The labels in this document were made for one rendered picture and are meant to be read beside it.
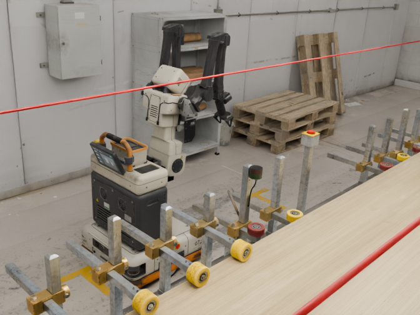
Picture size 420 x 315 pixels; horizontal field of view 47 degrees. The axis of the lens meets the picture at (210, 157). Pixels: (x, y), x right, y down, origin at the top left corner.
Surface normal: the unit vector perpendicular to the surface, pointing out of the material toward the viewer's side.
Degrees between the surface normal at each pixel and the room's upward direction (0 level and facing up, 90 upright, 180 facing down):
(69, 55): 90
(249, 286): 0
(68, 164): 90
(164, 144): 82
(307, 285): 0
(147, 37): 90
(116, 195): 90
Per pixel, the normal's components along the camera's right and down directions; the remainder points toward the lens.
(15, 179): 0.71, 0.29
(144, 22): -0.70, 0.23
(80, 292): 0.05, -0.93
